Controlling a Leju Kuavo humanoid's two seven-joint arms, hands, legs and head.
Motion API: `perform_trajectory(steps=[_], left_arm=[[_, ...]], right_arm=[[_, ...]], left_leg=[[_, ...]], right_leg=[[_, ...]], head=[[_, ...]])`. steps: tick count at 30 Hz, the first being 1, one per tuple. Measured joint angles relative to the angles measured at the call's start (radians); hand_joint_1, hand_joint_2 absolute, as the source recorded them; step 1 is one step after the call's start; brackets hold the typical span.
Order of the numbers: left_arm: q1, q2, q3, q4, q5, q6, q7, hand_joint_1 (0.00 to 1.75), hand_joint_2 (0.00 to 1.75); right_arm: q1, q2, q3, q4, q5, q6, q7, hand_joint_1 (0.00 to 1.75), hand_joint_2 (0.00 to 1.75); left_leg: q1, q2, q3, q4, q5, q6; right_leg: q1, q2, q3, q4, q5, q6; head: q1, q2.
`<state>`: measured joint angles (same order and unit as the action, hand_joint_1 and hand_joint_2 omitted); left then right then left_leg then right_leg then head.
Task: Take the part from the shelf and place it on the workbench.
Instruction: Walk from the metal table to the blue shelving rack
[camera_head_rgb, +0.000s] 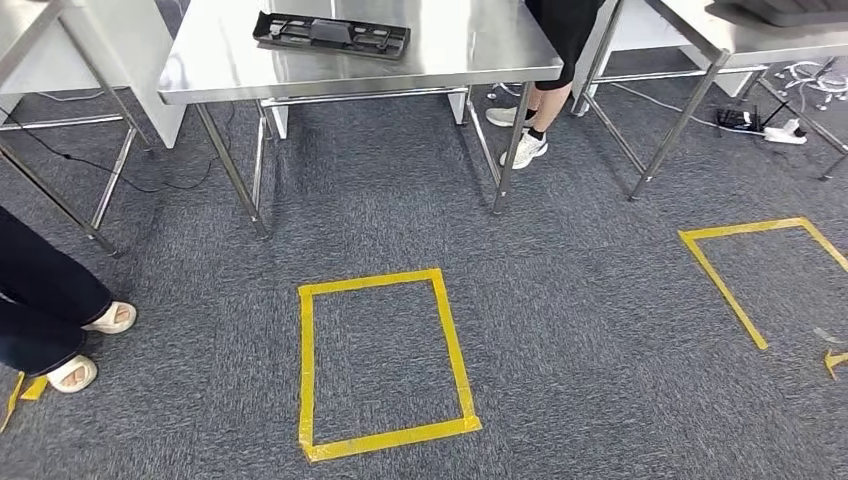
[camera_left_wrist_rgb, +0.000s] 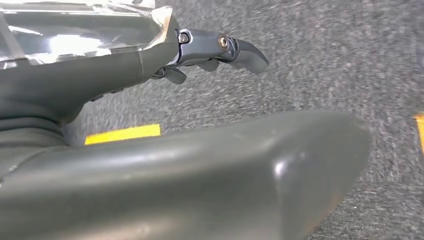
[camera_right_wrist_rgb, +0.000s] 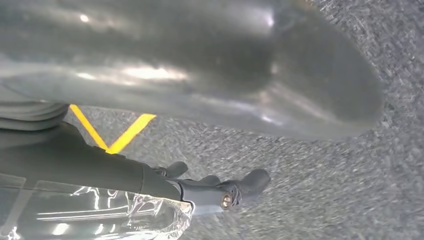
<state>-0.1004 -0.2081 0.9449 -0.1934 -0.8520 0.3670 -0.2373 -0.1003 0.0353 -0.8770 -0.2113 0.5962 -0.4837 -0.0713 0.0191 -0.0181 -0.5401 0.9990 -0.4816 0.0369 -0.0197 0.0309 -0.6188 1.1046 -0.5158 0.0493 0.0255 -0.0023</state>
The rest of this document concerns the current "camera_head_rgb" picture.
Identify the yellow tape scrap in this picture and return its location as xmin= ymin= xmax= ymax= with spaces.
xmin=0 ymin=370 xmax=52 ymax=436

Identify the steel table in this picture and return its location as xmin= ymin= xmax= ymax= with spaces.
xmin=0 ymin=0 xmax=156 ymax=260
xmin=572 ymin=0 xmax=848 ymax=203

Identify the black plastic mounting plate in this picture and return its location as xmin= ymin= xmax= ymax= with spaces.
xmin=252 ymin=11 xmax=413 ymax=63

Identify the yellow floor tape square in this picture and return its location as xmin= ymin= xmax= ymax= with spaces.
xmin=296 ymin=266 xmax=484 ymax=464

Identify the person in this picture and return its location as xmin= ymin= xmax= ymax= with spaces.
xmin=0 ymin=204 xmax=139 ymax=396
xmin=484 ymin=0 xmax=608 ymax=172

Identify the grey floor cable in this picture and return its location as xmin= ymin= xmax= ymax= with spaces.
xmin=607 ymin=81 xmax=767 ymax=138

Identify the dark grey tray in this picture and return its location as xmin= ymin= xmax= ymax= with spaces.
xmin=704 ymin=0 xmax=848 ymax=30

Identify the steel workbench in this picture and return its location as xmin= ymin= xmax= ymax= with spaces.
xmin=156 ymin=0 xmax=565 ymax=242

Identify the black floor cable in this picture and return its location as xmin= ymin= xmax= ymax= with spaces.
xmin=0 ymin=104 xmax=231 ymax=195

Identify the white partition panel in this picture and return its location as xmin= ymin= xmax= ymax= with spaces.
xmin=569 ymin=0 xmax=757 ymax=118
xmin=62 ymin=0 xmax=189 ymax=151

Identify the straight yellow tape line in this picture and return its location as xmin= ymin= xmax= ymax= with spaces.
xmin=677 ymin=227 xmax=771 ymax=353
xmin=677 ymin=216 xmax=814 ymax=242

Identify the loose yellow tape strip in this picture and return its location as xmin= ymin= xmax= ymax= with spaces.
xmin=799 ymin=216 xmax=848 ymax=384

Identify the white power strip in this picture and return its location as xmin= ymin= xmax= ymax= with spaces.
xmin=762 ymin=118 xmax=809 ymax=146

